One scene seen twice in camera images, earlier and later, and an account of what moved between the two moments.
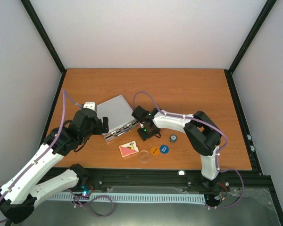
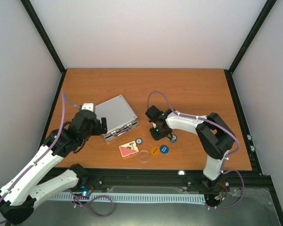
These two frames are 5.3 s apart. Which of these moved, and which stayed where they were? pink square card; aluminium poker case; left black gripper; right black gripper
Moved: right black gripper
Stayed: pink square card; left black gripper; aluminium poker case
